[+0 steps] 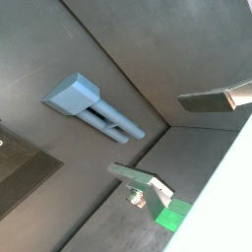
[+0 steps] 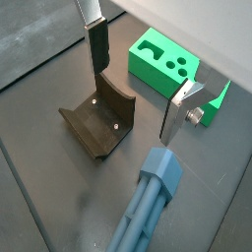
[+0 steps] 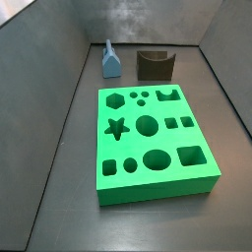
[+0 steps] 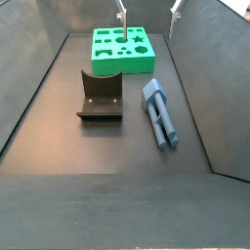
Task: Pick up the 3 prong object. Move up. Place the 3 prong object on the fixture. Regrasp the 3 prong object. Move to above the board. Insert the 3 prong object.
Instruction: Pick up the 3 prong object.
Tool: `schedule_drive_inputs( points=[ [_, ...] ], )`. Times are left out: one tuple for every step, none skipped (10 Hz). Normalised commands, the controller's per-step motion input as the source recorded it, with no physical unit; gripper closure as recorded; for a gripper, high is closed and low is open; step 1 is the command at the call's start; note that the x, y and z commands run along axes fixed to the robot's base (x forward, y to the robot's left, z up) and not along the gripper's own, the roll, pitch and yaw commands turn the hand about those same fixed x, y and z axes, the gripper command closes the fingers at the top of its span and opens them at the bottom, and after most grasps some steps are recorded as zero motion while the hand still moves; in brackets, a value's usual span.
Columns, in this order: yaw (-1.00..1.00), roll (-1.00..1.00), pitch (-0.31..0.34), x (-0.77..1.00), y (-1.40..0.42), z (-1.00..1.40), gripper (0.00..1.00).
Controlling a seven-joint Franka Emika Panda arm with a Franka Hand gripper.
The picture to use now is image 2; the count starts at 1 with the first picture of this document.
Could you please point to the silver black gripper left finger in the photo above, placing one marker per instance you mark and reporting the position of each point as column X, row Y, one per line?
column 96, row 32

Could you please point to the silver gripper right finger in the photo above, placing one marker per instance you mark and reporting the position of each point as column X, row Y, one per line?
column 186, row 102

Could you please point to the blue three prong object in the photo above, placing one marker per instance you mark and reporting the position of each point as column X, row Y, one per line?
column 159, row 177

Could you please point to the black curved fixture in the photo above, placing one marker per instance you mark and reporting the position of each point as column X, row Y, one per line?
column 103, row 119

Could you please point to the green shape sorting block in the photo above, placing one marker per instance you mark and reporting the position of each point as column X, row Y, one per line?
column 161, row 63

